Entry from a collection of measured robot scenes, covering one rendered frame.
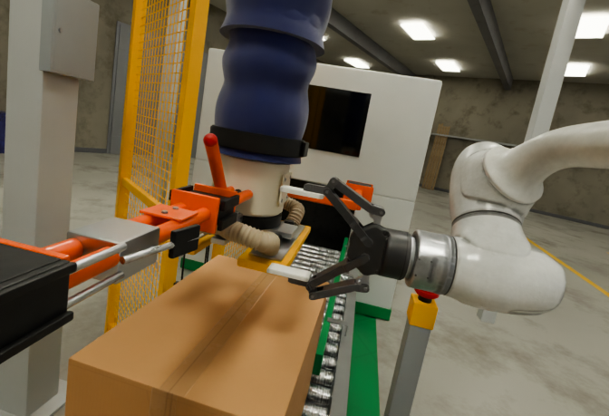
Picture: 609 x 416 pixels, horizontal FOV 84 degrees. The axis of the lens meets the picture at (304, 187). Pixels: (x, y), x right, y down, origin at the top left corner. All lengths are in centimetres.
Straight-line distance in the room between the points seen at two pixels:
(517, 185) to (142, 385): 69
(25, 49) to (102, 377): 124
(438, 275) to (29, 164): 149
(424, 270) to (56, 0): 146
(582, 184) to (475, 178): 1486
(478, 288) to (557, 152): 20
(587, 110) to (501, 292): 1512
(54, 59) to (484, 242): 146
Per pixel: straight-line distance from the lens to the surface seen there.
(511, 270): 55
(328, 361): 152
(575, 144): 52
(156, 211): 51
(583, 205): 1548
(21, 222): 174
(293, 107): 75
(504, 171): 59
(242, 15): 77
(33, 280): 30
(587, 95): 1569
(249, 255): 72
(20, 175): 170
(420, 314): 108
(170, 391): 71
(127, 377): 74
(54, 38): 157
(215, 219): 56
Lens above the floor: 141
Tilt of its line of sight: 9 degrees down
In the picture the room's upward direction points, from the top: 10 degrees clockwise
